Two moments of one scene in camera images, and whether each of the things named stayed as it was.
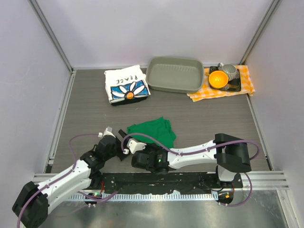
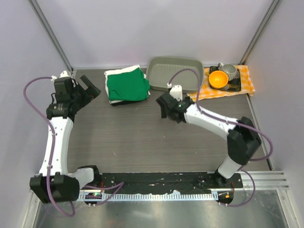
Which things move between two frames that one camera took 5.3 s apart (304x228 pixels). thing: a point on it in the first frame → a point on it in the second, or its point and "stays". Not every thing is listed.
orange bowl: (217, 79) stays
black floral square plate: (234, 85) stays
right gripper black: (150, 146) → (165, 113)
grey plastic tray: (179, 74) stays
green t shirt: (159, 129) → (131, 86)
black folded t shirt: (136, 99) stays
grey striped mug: (231, 70) stays
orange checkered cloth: (208, 92) stays
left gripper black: (120, 155) → (90, 93)
